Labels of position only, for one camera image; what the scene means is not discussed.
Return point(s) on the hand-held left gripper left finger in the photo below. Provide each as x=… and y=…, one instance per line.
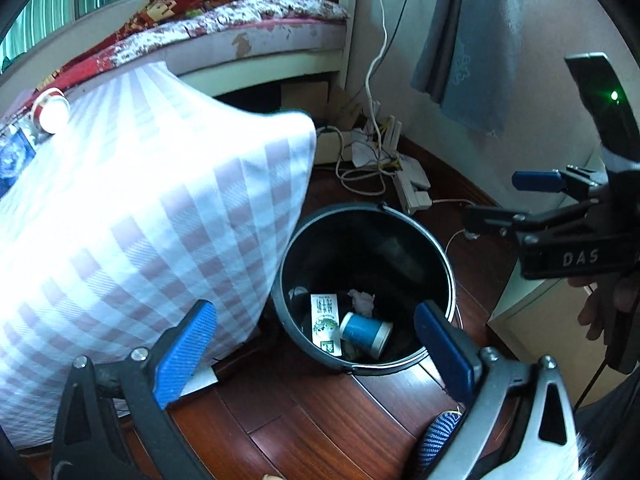
x=185, y=355

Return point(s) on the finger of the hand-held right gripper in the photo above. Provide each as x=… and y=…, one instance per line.
x=487, y=220
x=537, y=180

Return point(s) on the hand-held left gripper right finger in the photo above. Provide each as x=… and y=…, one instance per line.
x=445, y=355

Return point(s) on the black round trash bin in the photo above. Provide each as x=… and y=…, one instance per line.
x=370, y=240

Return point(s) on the person's right hand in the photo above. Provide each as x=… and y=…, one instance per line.
x=595, y=305

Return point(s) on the white power strip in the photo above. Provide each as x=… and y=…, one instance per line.
x=415, y=201

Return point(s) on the blue striped shoe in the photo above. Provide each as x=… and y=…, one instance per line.
x=440, y=435

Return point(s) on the blue-green paper cup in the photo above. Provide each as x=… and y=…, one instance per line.
x=362, y=332

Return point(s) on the white power adapter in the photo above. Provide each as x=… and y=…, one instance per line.
x=415, y=172

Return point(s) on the crumpled tissue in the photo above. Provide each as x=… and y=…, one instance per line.
x=361, y=301

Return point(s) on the white green milk carton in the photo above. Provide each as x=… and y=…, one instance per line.
x=325, y=320

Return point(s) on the white router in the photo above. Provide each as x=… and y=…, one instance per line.
x=390, y=132

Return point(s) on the hanging blue-grey cloth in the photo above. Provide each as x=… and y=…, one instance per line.
x=465, y=50

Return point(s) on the checkered white purple tablecloth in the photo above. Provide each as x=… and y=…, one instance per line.
x=150, y=210

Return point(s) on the white cardboard box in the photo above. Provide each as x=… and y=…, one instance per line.
x=330, y=147

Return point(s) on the brown cardboard box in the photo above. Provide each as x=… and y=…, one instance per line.
x=305, y=95

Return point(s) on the clear plastic bottle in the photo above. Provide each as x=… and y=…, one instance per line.
x=12, y=157

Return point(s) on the white jar with red band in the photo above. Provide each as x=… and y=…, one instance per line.
x=52, y=112

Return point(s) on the floral mattress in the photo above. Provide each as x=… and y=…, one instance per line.
x=260, y=30

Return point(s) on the red printed blanket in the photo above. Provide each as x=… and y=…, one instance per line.
x=165, y=7

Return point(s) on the green striped curtain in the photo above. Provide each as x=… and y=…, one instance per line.
x=45, y=5

